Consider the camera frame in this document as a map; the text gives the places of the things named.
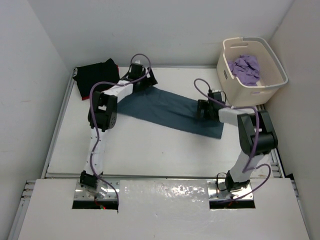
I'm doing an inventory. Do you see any black t shirt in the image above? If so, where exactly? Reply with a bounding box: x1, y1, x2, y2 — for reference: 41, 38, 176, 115
73, 58, 120, 100

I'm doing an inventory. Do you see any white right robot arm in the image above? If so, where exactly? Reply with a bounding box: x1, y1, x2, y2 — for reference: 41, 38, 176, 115
196, 90, 278, 192

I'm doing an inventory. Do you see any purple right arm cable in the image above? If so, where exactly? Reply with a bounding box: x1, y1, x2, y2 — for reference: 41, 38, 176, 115
193, 78, 272, 203

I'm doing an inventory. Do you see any teal t shirt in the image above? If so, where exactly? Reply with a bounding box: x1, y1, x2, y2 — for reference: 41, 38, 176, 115
117, 87, 224, 139

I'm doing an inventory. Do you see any lavender t shirt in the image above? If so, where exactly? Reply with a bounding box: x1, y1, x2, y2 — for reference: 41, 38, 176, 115
227, 54, 261, 87

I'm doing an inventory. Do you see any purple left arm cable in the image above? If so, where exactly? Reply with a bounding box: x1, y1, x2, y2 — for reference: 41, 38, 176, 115
89, 53, 152, 208

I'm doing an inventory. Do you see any white front cover panel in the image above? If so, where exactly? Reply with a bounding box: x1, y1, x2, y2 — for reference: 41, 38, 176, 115
19, 178, 309, 240

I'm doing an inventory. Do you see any cream plastic laundry basket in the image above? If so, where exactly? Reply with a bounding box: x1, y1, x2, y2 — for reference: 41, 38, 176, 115
216, 37, 289, 107

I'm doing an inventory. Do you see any red t shirt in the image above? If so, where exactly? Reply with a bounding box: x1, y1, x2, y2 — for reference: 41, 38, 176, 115
78, 64, 120, 101

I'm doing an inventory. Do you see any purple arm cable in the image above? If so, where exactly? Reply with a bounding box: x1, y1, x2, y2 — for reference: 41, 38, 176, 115
193, 78, 272, 203
89, 53, 152, 208

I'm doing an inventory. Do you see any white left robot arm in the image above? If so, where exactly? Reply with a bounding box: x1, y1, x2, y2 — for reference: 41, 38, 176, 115
80, 63, 158, 189

